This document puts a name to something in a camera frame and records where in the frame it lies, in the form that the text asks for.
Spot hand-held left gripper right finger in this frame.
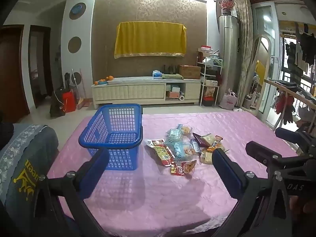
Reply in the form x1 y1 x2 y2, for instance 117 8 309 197
212 148 294 237

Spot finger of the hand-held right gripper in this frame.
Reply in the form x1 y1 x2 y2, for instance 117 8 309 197
275 127 316 154
245 141 309 172

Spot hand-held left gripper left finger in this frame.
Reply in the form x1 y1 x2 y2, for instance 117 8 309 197
31 148 110 237

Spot cracker packet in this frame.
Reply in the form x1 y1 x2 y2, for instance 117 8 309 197
199 150 215 165
201 133 216 147

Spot orange brown snack stick packet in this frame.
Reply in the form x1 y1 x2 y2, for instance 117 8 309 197
207 135 225 153

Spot blue plastic basket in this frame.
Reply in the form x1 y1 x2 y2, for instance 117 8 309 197
78 104 144 171

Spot red orange snack packet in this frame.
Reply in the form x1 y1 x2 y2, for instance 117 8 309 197
170 160 197 176

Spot dark purple snack packet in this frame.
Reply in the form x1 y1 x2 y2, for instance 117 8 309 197
192 133 206 147

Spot light blue cartoon snack packet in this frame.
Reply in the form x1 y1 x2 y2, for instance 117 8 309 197
171 139 201 160

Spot blue round cake packet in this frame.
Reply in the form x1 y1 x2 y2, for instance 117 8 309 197
176 124 193 137

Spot white red yellow snack packet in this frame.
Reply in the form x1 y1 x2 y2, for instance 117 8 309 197
144 138 175 166

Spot person's right hand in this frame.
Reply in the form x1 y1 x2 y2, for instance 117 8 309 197
289 195 316 214

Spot clothes drying rack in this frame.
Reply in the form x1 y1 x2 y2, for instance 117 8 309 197
264 78 316 130

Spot pink tablecloth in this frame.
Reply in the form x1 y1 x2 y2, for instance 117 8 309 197
46 111 302 230

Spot pink bag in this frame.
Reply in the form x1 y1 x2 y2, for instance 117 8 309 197
219 91 238 109

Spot arched standing mirror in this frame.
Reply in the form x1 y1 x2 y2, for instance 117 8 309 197
246 36 272 115

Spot grey chair cover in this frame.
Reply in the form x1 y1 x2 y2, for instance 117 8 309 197
0 123 60 229

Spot broom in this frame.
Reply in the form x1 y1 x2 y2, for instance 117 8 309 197
77 68 90 109

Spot red bag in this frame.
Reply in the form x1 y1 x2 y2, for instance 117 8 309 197
62 89 77 113

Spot black bag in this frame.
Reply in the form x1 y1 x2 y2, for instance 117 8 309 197
49 87 66 118

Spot white metal rack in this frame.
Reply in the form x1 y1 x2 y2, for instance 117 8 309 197
199 56 223 107

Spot hanging clothes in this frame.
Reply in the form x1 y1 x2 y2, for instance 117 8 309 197
284 23 316 72

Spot cream tv cabinet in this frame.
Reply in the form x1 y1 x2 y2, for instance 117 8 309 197
91 76 201 104

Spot plate of oranges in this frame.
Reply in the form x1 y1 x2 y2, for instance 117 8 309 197
93 76 115 86

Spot boxes in cabinet shelf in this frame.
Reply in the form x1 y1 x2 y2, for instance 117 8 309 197
166 84 185 99

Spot standing air conditioner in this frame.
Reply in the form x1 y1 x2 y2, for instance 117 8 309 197
219 15 239 102

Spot patterned curtain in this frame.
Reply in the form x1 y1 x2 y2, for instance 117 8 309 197
233 0 255 102

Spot cardboard box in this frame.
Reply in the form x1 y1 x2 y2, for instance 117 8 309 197
179 65 201 80

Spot brown wooden door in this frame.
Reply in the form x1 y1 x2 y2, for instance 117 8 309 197
0 25 30 123

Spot red flower vase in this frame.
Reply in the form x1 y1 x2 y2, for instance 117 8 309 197
219 0 235 15

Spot yellow cloth cover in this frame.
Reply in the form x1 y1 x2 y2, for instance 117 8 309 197
114 21 187 59

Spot large round wall disc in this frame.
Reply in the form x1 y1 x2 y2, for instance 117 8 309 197
68 36 82 54

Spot blue wall clock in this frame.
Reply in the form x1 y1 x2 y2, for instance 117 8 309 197
69 2 87 20

